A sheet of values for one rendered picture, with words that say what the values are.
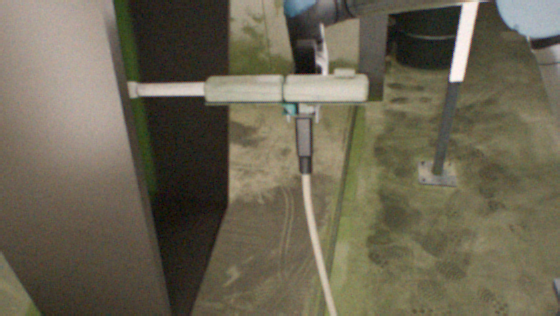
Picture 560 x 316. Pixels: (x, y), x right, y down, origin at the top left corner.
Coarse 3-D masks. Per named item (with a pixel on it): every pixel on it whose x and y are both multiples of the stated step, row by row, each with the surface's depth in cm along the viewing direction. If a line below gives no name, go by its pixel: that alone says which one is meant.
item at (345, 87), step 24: (336, 72) 68; (216, 96) 72; (240, 96) 71; (264, 96) 70; (288, 96) 69; (312, 96) 69; (336, 96) 68; (360, 96) 67; (312, 120) 75; (312, 144) 76
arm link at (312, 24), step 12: (288, 0) 89; (300, 0) 87; (312, 0) 88; (324, 0) 90; (288, 12) 90; (300, 12) 88; (312, 12) 89; (324, 12) 91; (288, 24) 92; (300, 24) 90; (312, 24) 90; (324, 24) 93; (288, 36) 95; (300, 36) 91; (312, 36) 91
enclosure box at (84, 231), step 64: (0, 0) 43; (64, 0) 41; (128, 0) 102; (192, 0) 99; (0, 64) 48; (64, 64) 47; (128, 64) 114; (192, 64) 111; (0, 128) 55; (64, 128) 54; (128, 128) 53; (192, 128) 126; (0, 192) 65; (64, 192) 63; (128, 192) 60; (192, 192) 146; (64, 256) 76; (128, 256) 72; (192, 256) 127
